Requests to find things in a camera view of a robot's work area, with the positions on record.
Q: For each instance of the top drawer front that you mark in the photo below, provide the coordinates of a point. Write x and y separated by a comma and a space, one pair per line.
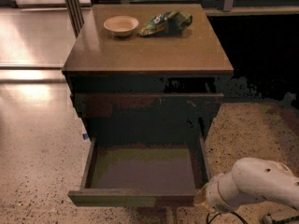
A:
105, 105

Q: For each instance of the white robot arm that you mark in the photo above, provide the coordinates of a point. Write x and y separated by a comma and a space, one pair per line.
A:
251, 180

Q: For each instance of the blue tape piece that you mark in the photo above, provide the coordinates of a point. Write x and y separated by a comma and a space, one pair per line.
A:
85, 136

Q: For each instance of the drawer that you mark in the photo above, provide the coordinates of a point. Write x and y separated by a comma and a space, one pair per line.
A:
105, 105
142, 175

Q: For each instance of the metal window frame post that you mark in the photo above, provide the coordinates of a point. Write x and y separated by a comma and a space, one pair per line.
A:
75, 14

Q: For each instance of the white power strip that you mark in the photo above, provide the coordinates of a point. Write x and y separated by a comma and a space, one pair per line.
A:
280, 218

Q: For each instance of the dark wooden drawer cabinet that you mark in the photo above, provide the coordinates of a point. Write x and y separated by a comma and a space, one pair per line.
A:
192, 61

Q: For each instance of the green chip bag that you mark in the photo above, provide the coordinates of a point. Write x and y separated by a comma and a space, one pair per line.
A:
167, 23

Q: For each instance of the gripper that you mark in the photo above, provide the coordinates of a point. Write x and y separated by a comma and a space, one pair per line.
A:
212, 196

